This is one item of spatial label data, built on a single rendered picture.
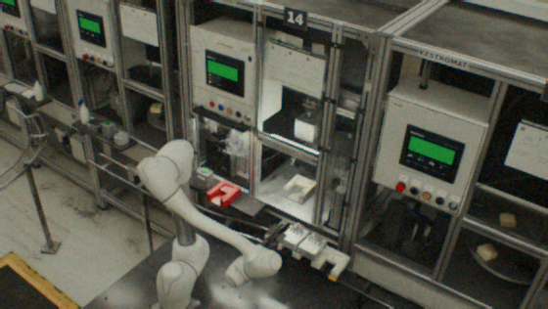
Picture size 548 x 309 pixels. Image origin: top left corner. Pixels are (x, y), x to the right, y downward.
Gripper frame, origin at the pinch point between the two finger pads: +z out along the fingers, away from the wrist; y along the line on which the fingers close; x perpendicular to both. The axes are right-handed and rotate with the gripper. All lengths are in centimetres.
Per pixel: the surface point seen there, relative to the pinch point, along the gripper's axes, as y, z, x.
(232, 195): -8.6, 15.1, 43.0
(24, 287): -103, -63, 166
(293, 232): -11.8, 13.2, 1.3
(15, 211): -105, -21, 246
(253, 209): -13.6, 17.1, 29.4
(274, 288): -36.6, -6.0, -1.4
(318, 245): -11.8, 12.4, -14.7
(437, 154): 57, 23, -58
